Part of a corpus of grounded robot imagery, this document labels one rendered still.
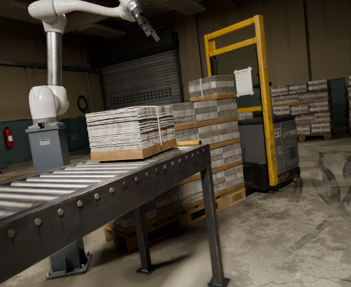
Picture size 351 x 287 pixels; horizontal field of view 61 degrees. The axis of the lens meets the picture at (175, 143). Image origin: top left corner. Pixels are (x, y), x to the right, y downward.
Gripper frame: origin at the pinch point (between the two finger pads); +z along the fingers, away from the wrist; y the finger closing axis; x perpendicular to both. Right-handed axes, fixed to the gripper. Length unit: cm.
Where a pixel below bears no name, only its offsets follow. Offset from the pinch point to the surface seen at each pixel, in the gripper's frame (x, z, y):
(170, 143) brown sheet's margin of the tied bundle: -18, 67, 32
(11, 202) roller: -37, 67, 116
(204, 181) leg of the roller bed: -16, 94, 24
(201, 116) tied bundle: -20, 47, -83
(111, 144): -32, 56, 60
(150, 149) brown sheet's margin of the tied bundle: -19, 67, 54
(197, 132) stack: -30, 58, -78
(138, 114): -12, 53, 62
